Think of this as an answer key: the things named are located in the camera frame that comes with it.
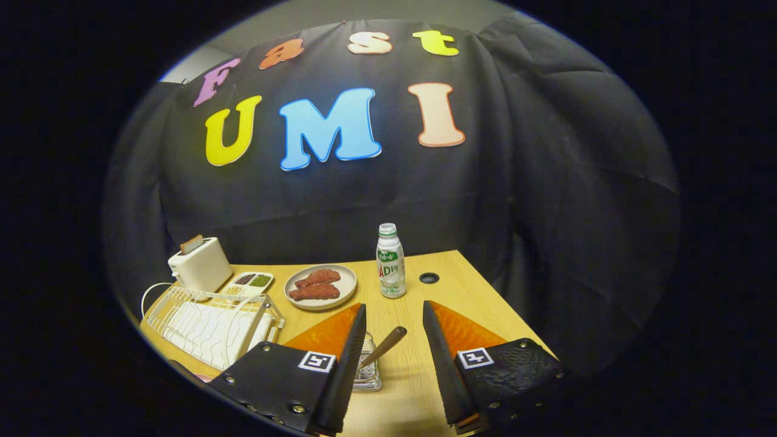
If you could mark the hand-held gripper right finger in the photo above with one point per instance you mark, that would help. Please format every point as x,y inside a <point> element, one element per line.
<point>446,370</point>

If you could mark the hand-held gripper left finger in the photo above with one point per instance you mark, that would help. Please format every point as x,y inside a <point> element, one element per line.
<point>346,376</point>

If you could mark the beige round plate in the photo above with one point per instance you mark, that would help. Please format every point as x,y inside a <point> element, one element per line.
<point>349,280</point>

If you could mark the white divided dish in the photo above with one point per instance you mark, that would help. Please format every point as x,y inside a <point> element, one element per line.
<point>247,292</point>

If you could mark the red meat slice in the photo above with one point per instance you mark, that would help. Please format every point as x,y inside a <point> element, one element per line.
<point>315,292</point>
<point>318,277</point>

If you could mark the white bottle green label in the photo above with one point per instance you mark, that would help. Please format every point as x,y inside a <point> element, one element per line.
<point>391,267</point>

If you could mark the pile of green beans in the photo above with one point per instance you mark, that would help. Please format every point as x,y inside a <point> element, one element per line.
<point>260,281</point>

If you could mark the pile of dark beans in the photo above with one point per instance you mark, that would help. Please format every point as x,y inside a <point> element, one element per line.
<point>245,280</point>

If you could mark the pile of yellow soybeans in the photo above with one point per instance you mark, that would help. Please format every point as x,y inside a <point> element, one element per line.
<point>234,290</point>

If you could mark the white drip tray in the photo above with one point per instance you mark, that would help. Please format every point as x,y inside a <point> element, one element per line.
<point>206,331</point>

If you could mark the white toaster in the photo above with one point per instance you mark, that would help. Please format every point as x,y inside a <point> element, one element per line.
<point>200,270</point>

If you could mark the brown toast slice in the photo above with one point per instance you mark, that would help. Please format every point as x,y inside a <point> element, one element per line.
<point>191,244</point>

